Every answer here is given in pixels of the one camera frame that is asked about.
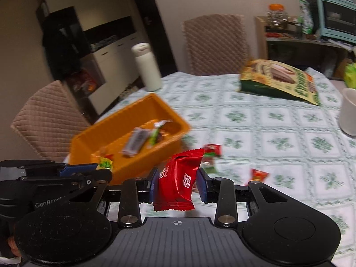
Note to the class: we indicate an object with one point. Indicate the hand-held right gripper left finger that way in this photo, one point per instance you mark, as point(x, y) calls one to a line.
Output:
point(154, 192)

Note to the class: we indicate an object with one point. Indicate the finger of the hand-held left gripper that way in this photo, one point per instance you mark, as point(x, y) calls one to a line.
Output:
point(79, 169)
point(89, 182)

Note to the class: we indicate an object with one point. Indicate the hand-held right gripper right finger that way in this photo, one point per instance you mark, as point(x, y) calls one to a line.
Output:
point(201, 185)

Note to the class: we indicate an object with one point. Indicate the large red snack packet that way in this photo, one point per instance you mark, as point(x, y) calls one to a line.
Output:
point(178, 180)

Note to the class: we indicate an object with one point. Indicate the yellow snack packet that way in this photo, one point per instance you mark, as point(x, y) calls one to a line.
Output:
point(106, 162)

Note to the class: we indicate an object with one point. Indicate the orange plastic tray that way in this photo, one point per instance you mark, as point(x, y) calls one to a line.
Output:
point(130, 169)

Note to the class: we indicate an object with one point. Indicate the green red snack packet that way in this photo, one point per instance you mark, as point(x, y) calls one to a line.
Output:
point(212, 150)

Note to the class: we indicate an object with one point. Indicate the black clear snack packet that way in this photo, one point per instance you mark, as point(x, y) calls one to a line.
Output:
point(135, 141)

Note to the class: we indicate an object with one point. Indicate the small red snack packet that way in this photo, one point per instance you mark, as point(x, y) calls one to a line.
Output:
point(260, 175)

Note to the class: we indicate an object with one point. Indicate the silver snack packet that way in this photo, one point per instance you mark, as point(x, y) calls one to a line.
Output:
point(160, 123)

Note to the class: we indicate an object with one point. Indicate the person's left hand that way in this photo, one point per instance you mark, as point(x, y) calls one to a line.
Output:
point(13, 244)

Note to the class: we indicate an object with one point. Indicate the chair with quilted cover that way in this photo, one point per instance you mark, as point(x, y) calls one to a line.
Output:
point(47, 116)

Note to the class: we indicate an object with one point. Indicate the white cabinet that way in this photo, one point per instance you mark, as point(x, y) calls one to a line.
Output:
point(111, 58)

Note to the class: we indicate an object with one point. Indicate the white thermos bottle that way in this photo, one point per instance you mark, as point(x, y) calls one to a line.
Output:
point(147, 69)

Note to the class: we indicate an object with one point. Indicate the large green snack bag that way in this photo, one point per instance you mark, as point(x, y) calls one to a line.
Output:
point(278, 80)

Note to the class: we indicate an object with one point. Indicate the quilted chair back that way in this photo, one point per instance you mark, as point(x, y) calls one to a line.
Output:
point(217, 44)

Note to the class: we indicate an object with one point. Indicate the wooden shelf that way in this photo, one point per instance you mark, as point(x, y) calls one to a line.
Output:
point(261, 47)

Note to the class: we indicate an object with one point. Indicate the dark door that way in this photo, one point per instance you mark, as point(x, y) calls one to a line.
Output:
point(160, 33)

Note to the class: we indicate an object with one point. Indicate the plain white mug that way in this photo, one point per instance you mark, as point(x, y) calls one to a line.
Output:
point(349, 111)

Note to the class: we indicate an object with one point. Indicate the orange-lid plastic jar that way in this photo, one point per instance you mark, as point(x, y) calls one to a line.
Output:
point(276, 19)

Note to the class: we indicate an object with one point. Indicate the green tissue pack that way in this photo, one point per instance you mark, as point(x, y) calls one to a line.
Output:
point(351, 75)

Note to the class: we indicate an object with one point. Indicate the green white bag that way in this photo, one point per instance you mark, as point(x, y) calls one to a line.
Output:
point(306, 19)

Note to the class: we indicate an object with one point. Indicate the light blue toaster oven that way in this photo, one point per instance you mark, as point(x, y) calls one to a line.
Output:
point(336, 19)

